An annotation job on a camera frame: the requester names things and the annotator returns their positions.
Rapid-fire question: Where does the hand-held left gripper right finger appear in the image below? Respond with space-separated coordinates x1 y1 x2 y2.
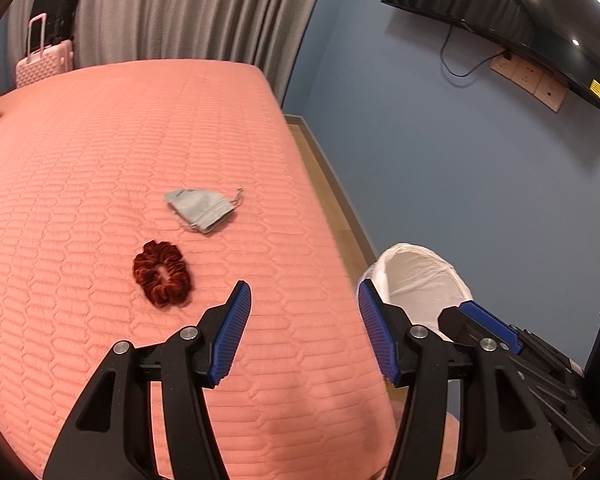
357 279 573 480

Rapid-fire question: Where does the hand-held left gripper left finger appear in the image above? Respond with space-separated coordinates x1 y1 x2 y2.
42 280 253 480

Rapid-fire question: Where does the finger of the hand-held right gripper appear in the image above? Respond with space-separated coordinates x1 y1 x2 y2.
438 301 526 356

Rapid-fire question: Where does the dark red velvet scrunchie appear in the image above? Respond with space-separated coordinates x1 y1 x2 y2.
132 240 193 308

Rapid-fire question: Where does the bed with salmon quilted cover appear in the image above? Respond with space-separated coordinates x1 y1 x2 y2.
0 59 461 480

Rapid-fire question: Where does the pink hard-shell suitcase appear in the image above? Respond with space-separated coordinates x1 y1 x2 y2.
15 11 76 88

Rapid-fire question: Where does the grey curtain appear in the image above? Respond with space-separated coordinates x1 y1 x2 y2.
2 0 333 108

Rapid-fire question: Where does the black suitcase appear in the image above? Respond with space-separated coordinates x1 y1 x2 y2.
32 0 83 43

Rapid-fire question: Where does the grey drawstring pouch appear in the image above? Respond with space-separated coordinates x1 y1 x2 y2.
164 187 245 236

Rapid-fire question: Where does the beige wall socket panel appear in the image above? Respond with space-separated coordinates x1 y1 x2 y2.
490 51 567 113

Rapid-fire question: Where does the black television cable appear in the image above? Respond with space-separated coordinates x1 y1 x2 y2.
440 25 511 78

